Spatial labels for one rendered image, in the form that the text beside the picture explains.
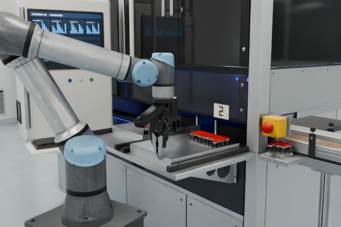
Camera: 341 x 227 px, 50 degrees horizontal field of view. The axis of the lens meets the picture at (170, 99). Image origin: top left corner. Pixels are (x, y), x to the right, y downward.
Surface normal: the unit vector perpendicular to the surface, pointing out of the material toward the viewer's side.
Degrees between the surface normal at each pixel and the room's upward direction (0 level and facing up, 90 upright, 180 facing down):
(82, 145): 8
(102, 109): 90
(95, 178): 90
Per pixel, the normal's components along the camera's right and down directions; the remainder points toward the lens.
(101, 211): 0.68, -0.20
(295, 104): 0.62, 0.11
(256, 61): -0.78, 0.09
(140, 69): 0.30, 0.14
